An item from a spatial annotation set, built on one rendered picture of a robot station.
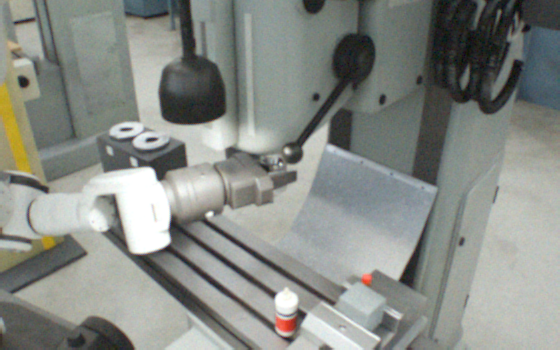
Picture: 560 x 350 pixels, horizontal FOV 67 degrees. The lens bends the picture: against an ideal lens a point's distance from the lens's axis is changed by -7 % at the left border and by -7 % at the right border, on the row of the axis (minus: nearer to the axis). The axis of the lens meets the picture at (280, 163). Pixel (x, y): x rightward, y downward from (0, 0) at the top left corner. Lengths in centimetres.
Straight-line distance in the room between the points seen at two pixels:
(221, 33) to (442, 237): 77
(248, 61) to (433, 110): 50
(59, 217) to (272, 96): 40
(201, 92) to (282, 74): 16
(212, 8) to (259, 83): 11
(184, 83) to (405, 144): 69
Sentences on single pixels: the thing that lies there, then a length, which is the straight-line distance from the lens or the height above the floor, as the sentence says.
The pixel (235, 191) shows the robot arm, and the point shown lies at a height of 125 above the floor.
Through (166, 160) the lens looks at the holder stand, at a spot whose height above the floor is 111.
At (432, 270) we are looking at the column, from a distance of 122.
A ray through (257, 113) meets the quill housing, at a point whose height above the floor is 140.
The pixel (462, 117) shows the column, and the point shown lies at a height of 127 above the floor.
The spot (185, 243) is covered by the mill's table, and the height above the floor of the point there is 94.
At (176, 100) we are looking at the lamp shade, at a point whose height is 148.
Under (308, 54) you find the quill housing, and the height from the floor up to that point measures 148.
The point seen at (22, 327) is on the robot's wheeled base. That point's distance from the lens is 158.
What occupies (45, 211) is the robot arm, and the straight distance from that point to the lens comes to 81.
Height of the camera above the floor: 165
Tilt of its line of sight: 30 degrees down
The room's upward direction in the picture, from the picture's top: straight up
